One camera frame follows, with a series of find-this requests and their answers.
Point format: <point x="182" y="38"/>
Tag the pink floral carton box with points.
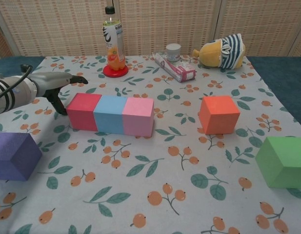
<point x="182" y="70"/>

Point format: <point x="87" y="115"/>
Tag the red round coaster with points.
<point x="116" y="73"/>

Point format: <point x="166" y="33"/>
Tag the teal table cover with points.
<point x="282" y="73"/>

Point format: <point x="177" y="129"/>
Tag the small white jar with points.
<point x="173" y="52"/>

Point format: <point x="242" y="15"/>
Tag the green cube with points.
<point x="284" y="163"/>

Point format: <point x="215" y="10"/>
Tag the woven bamboo folding screen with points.
<point x="165" y="24"/>

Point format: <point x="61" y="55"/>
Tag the floral print tablecloth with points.
<point x="165" y="170"/>

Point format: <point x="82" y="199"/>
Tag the orange cube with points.
<point x="217" y="117"/>

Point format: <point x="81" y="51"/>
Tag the light blue cube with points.
<point x="108" y="119"/>

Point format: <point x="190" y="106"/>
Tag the purple cube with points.
<point x="8" y="156"/>

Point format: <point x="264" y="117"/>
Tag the yellow plush toy striped shirt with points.
<point x="213" y="56"/>

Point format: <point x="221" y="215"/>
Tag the red cube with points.
<point x="82" y="114"/>

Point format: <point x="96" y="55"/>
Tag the pink cube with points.
<point x="138" y="122"/>

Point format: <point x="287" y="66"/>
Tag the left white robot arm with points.
<point x="16" y="96"/>

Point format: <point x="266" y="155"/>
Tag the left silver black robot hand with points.
<point x="50" y="81"/>

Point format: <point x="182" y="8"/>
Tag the orange drink plastic bottle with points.
<point x="113" y="41"/>

